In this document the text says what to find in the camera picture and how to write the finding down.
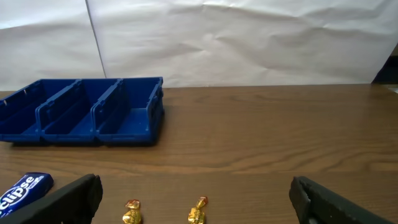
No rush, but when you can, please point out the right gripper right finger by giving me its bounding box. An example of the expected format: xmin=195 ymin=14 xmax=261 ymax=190
xmin=289 ymin=175 xmax=398 ymax=224

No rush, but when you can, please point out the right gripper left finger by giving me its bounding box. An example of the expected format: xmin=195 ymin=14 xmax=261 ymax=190
xmin=0 ymin=173 xmax=104 ymax=224

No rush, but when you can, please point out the blue candy pack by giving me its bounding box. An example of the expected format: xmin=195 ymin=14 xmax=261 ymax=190
xmin=0 ymin=172 xmax=55 ymax=218

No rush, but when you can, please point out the gold wrapped candy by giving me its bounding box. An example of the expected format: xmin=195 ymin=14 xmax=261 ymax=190
xmin=122 ymin=198 xmax=143 ymax=224
xmin=187 ymin=196 xmax=209 ymax=224

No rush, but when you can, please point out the blue tray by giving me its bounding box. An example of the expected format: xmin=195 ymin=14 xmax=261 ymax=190
xmin=0 ymin=77 xmax=165 ymax=146

